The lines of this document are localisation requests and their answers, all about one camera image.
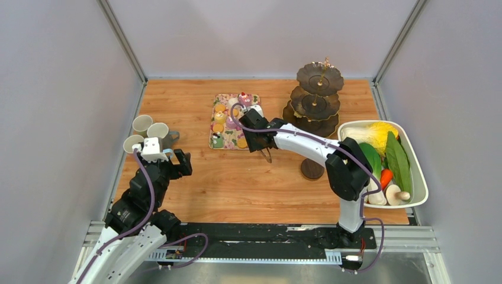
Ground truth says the three-tier dark cake stand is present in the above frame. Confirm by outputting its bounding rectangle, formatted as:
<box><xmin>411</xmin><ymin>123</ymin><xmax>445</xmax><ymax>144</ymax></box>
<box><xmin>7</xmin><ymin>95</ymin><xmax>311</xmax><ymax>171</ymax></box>
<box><xmin>282</xmin><ymin>57</ymin><xmax>344</xmax><ymax>137</ymax></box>

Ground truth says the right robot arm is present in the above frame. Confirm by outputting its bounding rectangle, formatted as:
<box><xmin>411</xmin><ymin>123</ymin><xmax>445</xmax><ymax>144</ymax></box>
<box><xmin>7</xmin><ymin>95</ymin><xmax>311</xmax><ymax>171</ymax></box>
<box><xmin>234</xmin><ymin>108</ymin><xmax>377</xmax><ymax>247</ymax></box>

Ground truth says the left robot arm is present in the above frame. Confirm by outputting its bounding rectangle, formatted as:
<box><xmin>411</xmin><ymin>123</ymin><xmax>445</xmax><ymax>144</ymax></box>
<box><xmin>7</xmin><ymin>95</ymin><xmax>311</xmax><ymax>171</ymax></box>
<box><xmin>70</xmin><ymin>149</ymin><xmax>192</xmax><ymax>283</ymax></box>

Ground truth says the purple cake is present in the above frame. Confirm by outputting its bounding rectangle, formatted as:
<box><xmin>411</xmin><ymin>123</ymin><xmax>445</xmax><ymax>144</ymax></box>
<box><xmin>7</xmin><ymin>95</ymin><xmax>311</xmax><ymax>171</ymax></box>
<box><xmin>226</xmin><ymin>117</ymin><xmax>239</xmax><ymax>130</ymax></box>

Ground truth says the white round cake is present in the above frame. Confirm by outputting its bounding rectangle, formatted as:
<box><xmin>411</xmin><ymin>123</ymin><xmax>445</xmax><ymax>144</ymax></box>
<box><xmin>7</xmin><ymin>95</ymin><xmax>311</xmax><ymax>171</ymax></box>
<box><xmin>227</xmin><ymin>97</ymin><xmax>239</xmax><ymax>109</ymax></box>

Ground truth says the round biscuit front right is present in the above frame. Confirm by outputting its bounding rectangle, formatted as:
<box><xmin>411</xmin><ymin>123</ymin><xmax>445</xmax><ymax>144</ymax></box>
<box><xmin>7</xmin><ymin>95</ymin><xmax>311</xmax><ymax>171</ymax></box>
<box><xmin>237</xmin><ymin>137</ymin><xmax>247</xmax><ymax>149</ymax></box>

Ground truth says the yellow cupcake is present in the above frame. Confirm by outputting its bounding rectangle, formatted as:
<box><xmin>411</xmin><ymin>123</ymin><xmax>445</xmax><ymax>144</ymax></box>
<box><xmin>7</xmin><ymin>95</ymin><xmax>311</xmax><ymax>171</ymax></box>
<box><xmin>214</xmin><ymin>111</ymin><xmax>227</xmax><ymax>125</ymax></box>

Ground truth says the floral rectangular tray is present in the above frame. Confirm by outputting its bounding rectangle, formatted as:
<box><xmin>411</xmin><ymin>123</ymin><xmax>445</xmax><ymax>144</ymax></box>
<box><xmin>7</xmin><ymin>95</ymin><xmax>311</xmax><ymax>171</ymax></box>
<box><xmin>208</xmin><ymin>93</ymin><xmax>260</xmax><ymax>150</ymax></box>

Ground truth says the green cake with panda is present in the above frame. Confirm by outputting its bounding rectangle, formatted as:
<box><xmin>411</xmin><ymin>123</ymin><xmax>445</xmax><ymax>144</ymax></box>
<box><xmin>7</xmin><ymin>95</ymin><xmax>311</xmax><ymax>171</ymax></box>
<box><xmin>211</xmin><ymin>132</ymin><xmax>224</xmax><ymax>149</ymax></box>

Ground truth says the cream mug left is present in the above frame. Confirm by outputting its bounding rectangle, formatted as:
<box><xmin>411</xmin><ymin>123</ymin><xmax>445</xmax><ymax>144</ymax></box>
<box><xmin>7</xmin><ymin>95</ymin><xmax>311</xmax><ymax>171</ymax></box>
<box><xmin>123</xmin><ymin>134</ymin><xmax>144</xmax><ymax>154</ymax></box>

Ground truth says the cream mug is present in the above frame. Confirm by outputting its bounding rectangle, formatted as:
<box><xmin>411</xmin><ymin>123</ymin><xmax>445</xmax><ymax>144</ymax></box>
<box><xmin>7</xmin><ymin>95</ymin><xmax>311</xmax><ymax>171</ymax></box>
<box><xmin>123</xmin><ymin>134</ymin><xmax>144</xmax><ymax>154</ymax></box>
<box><xmin>132</xmin><ymin>114</ymin><xmax>154</xmax><ymax>137</ymax></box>

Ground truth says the cream mug far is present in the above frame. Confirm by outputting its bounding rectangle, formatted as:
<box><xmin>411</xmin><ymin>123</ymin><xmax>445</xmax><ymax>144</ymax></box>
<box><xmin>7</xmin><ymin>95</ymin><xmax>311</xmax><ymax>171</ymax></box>
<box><xmin>132</xmin><ymin>114</ymin><xmax>154</xmax><ymax>137</ymax></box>

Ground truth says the dark round wooden coaster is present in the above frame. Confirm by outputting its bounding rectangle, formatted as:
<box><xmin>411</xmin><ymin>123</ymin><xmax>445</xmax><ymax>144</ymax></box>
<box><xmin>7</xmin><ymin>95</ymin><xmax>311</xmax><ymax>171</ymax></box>
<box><xmin>300</xmin><ymin>159</ymin><xmax>324</xmax><ymax>180</ymax></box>

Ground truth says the napa cabbage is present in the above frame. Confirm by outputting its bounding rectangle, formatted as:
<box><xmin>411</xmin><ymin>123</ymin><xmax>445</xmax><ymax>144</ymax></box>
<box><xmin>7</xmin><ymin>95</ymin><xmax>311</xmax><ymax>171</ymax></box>
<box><xmin>338</xmin><ymin>121</ymin><xmax>399</xmax><ymax>156</ymax></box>

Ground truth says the green bok choy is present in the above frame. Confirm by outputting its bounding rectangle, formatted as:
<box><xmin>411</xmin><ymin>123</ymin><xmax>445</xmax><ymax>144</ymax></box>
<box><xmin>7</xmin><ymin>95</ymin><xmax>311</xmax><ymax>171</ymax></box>
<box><xmin>359</xmin><ymin>143</ymin><xmax>382</xmax><ymax>180</ymax></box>

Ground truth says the orange carrot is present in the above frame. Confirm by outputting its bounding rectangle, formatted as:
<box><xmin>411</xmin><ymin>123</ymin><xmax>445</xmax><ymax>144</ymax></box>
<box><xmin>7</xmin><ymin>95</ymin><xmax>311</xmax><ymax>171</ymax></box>
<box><xmin>380</xmin><ymin>169</ymin><xmax>394</xmax><ymax>191</ymax></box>

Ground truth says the long dark green leaf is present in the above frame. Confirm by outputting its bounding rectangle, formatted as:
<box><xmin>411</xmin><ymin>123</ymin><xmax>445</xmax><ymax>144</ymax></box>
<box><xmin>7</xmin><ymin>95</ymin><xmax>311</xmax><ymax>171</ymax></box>
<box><xmin>385</xmin><ymin>131</ymin><xmax>412</xmax><ymax>194</ymax></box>

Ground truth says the white mushroom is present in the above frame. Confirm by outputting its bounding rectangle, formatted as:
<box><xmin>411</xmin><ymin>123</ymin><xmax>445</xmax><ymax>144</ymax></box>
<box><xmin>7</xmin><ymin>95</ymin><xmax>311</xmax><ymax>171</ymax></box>
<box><xmin>385</xmin><ymin>184</ymin><xmax>411</xmax><ymax>206</ymax></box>

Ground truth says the white oval vegetable basin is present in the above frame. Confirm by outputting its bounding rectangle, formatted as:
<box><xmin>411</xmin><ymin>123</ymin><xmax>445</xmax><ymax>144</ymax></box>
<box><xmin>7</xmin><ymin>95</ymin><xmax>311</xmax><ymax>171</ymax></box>
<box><xmin>338</xmin><ymin>120</ymin><xmax>429</xmax><ymax>209</ymax></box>

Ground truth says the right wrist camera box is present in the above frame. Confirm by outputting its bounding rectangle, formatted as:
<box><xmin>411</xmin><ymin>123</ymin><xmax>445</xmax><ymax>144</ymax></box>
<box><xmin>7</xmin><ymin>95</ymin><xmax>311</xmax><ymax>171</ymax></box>
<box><xmin>249</xmin><ymin>104</ymin><xmax>264</xmax><ymax>117</ymax></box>

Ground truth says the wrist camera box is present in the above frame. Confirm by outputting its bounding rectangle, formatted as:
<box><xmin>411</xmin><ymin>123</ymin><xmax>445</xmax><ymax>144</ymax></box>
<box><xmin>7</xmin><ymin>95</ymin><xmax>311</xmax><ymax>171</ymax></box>
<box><xmin>140</xmin><ymin>137</ymin><xmax>168</xmax><ymax>162</ymax></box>
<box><xmin>249</xmin><ymin>104</ymin><xmax>264</xmax><ymax>117</ymax></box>

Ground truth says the light blue handled mug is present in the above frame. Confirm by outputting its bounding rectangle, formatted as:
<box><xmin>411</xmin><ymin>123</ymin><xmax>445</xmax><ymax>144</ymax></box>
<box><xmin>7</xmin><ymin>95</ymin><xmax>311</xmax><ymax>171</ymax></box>
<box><xmin>162</xmin><ymin>149</ymin><xmax>174</xmax><ymax>159</ymax></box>

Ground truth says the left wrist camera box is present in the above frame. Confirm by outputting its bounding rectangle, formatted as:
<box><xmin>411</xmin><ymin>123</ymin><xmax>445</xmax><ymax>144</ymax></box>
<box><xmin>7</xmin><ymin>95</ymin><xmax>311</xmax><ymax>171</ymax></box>
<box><xmin>140</xmin><ymin>137</ymin><xmax>168</xmax><ymax>162</ymax></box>

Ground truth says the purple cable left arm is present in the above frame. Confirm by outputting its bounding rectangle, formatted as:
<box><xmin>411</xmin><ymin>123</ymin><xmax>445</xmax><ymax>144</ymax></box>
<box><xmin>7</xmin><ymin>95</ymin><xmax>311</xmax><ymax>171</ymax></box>
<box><xmin>74</xmin><ymin>149</ymin><xmax>156</xmax><ymax>284</ymax></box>

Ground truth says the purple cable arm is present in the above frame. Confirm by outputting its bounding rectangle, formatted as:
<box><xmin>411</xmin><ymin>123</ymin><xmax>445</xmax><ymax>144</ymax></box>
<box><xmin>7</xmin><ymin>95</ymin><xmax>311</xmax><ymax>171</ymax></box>
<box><xmin>74</xmin><ymin>149</ymin><xmax>156</xmax><ymax>284</ymax></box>
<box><xmin>230</xmin><ymin>102</ymin><xmax>386</xmax><ymax>273</ymax></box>

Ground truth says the grey handled mug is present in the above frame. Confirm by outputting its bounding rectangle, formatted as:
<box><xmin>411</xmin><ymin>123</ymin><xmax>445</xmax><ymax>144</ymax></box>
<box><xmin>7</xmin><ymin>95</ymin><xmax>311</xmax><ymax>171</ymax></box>
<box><xmin>147</xmin><ymin>122</ymin><xmax>180</xmax><ymax>149</ymax></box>

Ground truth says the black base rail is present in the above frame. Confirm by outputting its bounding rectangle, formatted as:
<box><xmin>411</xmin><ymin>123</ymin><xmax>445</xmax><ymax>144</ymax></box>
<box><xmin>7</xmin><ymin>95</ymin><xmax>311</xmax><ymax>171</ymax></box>
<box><xmin>168</xmin><ymin>223</ymin><xmax>378</xmax><ymax>260</ymax></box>

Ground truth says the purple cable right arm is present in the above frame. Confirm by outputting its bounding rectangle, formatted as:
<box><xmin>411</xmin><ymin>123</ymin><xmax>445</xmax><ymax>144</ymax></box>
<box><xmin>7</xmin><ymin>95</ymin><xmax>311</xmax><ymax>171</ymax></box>
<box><xmin>230</xmin><ymin>102</ymin><xmax>386</xmax><ymax>273</ymax></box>

